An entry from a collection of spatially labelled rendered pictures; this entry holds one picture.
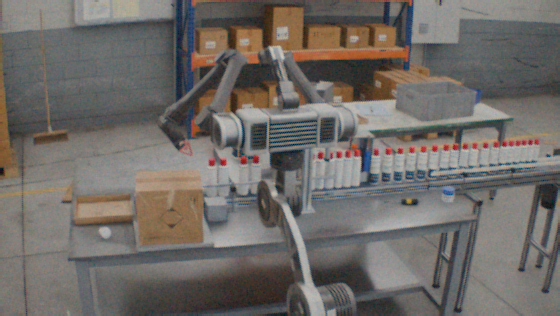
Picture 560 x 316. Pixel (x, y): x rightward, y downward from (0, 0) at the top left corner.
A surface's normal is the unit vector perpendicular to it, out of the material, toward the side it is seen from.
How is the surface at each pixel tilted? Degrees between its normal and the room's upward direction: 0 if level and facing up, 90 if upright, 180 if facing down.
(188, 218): 90
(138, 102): 90
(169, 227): 90
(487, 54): 90
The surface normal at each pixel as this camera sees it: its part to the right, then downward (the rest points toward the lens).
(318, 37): 0.34, 0.34
